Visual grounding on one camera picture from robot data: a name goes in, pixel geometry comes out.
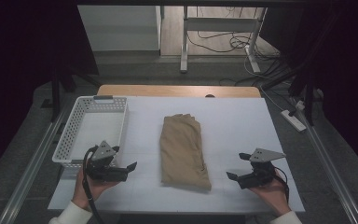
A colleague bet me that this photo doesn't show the wooden table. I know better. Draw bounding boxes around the wooden table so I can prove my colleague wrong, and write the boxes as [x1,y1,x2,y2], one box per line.
[96,84,262,99]

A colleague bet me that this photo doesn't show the metal frame rail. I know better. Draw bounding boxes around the metal frame rail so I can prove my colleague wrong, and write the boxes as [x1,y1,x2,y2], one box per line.
[291,97,358,224]
[0,102,73,224]

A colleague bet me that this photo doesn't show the white metal desk frame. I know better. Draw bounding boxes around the white metal desk frame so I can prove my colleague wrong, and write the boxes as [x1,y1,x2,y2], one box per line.
[179,5,269,75]

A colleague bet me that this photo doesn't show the tan pants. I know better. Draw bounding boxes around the tan pants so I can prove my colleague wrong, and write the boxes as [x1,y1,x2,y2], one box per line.
[159,113,213,192]

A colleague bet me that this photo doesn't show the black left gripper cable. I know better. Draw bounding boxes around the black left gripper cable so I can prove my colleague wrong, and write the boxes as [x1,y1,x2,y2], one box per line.
[81,145,107,224]

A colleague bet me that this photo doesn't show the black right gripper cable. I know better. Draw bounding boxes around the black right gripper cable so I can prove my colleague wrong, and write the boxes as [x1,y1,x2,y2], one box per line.
[272,166,291,203]

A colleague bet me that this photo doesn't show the tangled floor cables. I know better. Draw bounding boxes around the tangled floor cables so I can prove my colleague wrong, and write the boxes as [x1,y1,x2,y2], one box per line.
[186,6,282,64]

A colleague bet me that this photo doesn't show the person's right hand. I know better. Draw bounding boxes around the person's right hand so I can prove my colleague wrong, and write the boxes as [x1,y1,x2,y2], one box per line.
[249,177,292,217]

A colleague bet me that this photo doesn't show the dark curtain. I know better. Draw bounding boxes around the dark curtain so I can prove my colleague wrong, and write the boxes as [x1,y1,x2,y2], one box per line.
[0,0,100,183]
[259,0,358,175]

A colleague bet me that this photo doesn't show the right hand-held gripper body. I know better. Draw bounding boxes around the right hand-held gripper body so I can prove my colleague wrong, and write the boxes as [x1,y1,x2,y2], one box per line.
[238,147,287,190]

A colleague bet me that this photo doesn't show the white power strip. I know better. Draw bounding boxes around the white power strip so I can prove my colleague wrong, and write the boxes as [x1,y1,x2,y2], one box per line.
[280,108,308,133]

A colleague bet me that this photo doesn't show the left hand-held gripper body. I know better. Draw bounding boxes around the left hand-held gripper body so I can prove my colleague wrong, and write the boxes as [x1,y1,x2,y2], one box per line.
[85,140,129,183]

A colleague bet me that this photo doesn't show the white perforated plastic basket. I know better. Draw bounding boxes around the white perforated plastic basket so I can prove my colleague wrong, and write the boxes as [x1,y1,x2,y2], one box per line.
[51,95,129,170]

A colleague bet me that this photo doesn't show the person's left hand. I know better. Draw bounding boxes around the person's left hand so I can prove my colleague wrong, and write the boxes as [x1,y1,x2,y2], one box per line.
[71,169,121,214]

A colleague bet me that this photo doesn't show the black metal stand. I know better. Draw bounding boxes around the black metal stand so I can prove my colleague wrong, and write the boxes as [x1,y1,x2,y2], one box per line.
[49,59,102,123]
[260,8,343,127]

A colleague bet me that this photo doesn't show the white cabinet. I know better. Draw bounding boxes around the white cabinet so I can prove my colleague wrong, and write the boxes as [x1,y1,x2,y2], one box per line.
[76,5,163,53]

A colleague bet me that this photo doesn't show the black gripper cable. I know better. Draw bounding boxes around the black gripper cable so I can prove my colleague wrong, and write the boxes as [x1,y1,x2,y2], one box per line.
[272,166,291,203]
[81,145,107,224]

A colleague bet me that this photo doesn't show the white table mat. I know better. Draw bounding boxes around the white table mat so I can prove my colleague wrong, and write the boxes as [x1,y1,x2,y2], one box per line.
[47,95,306,217]

